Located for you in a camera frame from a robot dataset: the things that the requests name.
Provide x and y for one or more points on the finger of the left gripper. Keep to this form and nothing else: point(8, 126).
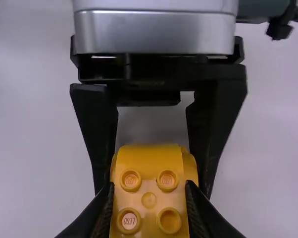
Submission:
point(97, 129)

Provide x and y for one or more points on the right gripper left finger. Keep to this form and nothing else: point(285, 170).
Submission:
point(89, 218)

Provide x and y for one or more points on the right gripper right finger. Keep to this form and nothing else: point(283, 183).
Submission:
point(208, 220)

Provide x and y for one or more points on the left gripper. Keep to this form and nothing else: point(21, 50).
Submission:
point(163, 74)

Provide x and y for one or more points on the yellow toy car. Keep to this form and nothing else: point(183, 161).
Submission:
point(149, 171)

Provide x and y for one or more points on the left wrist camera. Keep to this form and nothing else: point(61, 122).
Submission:
point(154, 29)

